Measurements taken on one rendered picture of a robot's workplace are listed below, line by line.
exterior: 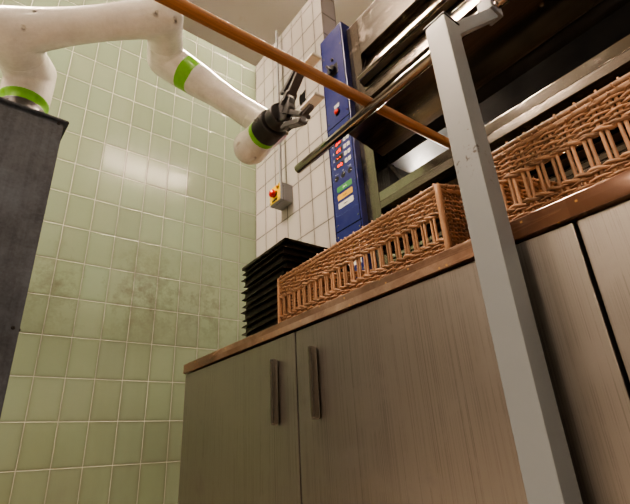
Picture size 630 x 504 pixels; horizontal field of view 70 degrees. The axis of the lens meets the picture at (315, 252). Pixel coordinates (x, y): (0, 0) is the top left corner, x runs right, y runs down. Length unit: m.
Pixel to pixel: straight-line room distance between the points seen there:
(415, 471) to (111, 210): 1.74
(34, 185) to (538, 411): 1.23
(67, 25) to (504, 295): 1.32
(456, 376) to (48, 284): 1.62
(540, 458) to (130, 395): 1.63
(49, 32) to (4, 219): 0.53
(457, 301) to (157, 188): 1.81
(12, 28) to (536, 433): 1.45
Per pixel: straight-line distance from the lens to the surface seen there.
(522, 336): 0.58
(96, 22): 1.54
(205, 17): 1.13
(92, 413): 1.93
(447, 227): 0.80
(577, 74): 1.42
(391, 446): 0.78
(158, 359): 2.02
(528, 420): 0.58
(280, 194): 2.17
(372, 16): 2.23
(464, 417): 0.69
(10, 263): 1.29
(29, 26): 1.52
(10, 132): 1.45
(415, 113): 1.69
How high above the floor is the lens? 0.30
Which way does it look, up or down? 24 degrees up
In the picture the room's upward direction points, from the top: 3 degrees counter-clockwise
